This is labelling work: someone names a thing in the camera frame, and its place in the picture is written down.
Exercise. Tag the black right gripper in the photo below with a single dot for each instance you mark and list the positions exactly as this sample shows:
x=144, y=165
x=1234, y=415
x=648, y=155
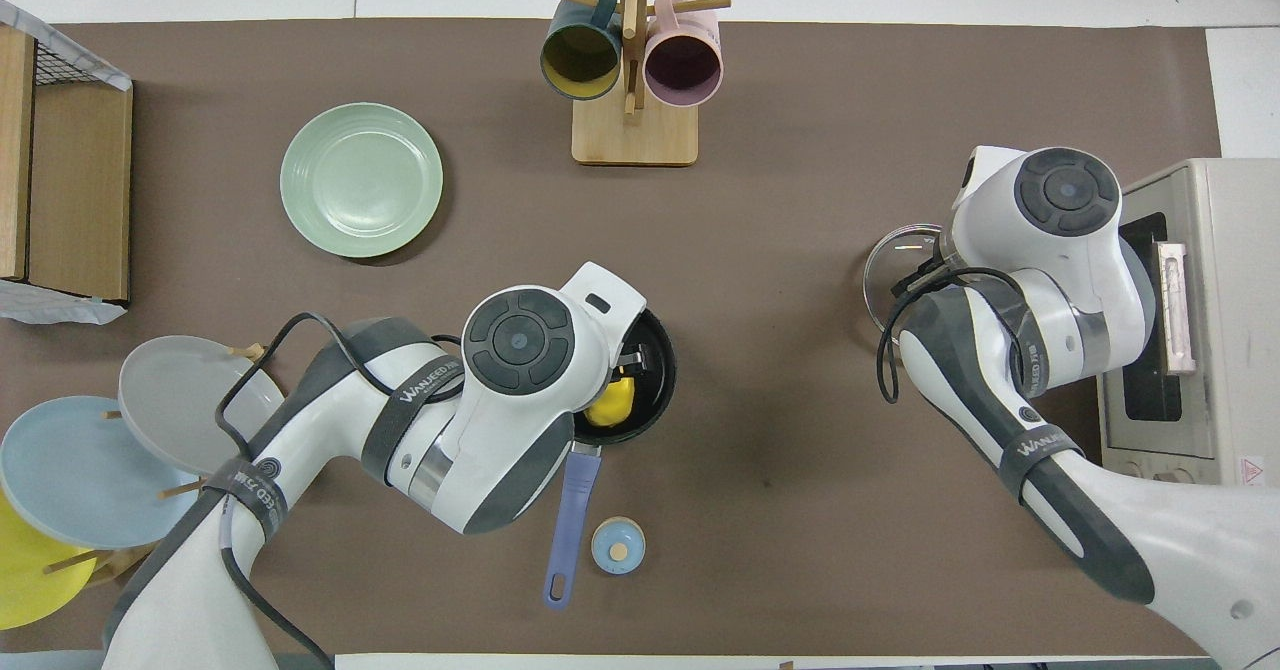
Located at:
x=925, y=276

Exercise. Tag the glass lid purple knob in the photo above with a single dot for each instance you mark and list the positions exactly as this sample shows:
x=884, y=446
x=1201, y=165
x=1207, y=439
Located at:
x=890, y=260

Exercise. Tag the yellow lemon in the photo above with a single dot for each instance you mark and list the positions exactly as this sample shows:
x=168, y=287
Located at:
x=612, y=406

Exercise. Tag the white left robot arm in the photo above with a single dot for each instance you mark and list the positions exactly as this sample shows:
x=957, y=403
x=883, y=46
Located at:
x=520, y=340

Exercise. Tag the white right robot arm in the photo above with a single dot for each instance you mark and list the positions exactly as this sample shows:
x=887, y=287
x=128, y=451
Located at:
x=1065, y=195

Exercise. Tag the green plate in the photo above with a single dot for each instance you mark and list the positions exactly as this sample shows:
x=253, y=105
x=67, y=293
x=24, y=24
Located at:
x=360, y=180

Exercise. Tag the wooden plate rack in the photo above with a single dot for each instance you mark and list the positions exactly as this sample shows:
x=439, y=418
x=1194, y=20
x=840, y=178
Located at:
x=250, y=353

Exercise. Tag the grey plate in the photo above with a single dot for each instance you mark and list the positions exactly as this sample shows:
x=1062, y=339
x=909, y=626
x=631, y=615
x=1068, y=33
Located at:
x=170, y=390

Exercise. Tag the light blue plate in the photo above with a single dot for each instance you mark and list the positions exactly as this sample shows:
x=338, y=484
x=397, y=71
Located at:
x=80, y=470

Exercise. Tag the yellow plate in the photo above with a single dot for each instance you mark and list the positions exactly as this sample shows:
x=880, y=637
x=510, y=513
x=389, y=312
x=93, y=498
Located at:
x=25, y=580

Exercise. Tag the brown table mat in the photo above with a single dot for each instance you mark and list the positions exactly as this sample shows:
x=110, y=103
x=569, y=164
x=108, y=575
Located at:
x=780, y=250

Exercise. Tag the small blue round cap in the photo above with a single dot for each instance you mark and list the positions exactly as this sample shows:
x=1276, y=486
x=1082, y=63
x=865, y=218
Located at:
x=618, y=546

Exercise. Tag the wooden mug tree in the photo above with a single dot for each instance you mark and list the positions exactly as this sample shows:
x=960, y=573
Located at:
x=635, y=135

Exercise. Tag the pink mug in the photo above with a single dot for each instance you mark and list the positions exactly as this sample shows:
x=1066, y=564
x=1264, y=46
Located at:
x=683, y=65

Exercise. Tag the dark teal mug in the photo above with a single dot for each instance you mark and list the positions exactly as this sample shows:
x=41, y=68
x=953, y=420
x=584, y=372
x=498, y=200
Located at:
x=580, y=55

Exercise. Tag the beige toaster oven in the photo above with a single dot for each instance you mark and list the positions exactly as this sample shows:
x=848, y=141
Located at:
x=1235, y=250

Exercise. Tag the white plastic bag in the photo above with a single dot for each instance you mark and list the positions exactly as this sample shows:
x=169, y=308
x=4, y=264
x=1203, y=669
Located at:
x=50, y=308

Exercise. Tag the wooden shelf box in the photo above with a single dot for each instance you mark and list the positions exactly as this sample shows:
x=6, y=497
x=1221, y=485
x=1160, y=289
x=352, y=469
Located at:
x=80, y=150

